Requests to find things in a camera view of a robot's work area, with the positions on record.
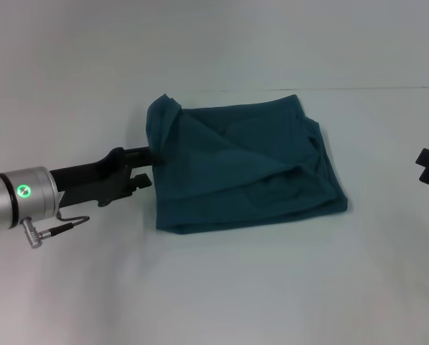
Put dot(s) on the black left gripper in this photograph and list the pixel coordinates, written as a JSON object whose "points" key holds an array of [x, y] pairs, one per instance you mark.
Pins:
{"points": [[95, 179]]}

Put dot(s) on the teal blue shirt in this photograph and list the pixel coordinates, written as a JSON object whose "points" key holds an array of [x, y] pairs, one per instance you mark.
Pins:
{"points": [[243, 169]]}

